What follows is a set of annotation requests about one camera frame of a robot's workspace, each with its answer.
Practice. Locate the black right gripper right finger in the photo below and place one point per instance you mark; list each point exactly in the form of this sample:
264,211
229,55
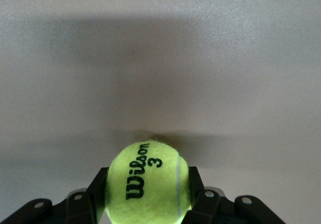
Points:
213,209

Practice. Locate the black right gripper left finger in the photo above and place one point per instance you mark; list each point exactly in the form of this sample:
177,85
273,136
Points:
80,209

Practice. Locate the yellow Wilson tennis ball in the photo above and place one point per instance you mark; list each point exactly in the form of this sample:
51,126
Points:
150,183

